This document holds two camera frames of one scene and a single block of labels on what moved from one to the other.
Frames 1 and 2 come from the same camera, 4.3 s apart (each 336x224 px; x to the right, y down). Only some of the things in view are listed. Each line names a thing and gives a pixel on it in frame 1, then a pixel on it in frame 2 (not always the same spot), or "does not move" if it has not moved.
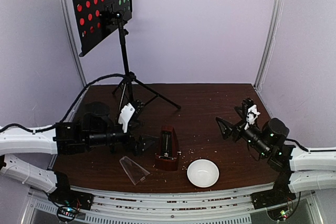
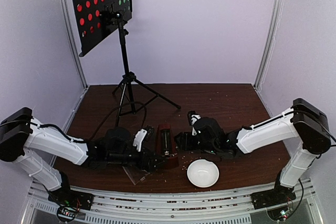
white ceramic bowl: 202,173 does not move
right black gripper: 237,130 -> 184,141
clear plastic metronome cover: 136,172 does not move
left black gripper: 138,148 -> 150,167
